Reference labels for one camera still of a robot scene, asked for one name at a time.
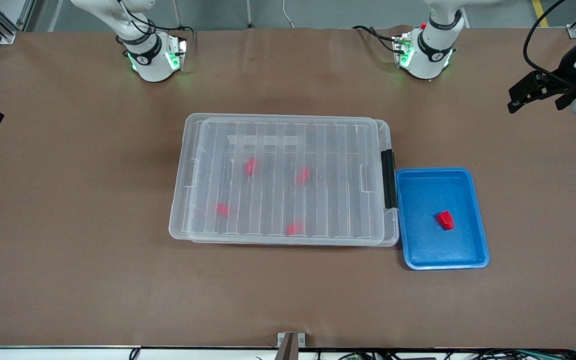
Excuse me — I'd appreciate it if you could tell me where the clear plastic box lid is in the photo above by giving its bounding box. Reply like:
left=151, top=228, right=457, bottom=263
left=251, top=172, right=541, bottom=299
left=169, top=113, right=386, bottom=242

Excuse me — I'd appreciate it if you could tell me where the clear plastic storage box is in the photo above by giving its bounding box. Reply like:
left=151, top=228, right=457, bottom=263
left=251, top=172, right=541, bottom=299
left=188, top=116, right=400, bottom=247

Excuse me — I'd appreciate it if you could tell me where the brown table mat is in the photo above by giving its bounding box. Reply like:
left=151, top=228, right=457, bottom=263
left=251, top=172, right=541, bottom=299
left=0, top=26, right=576, bottom=350

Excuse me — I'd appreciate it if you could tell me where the blue plastic tray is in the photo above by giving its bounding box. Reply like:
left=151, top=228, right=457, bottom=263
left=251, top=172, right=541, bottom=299
left=395, top=167, right=490, bottom=271

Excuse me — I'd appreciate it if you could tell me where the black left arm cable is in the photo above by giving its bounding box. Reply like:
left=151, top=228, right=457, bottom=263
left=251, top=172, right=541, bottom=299
left=523, top=0, right=569, bottom=77

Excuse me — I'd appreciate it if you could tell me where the black box latch handle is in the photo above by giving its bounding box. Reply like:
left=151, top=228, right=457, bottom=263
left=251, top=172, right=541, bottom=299
left=381, top=149, right=399, bottom=210

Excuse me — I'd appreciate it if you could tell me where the black base power cable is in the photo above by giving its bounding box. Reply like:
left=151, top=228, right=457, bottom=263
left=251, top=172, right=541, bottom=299
left=352, top=25, right=400, bottom=52

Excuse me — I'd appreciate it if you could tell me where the white table edge rail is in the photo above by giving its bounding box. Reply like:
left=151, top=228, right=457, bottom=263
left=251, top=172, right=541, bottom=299
left=0, top=346, right=576, bottom=360

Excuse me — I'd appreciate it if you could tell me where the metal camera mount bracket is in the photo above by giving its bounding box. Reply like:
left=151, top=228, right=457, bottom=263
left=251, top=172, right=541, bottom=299
left=277, top=332, right=306, bottom=360

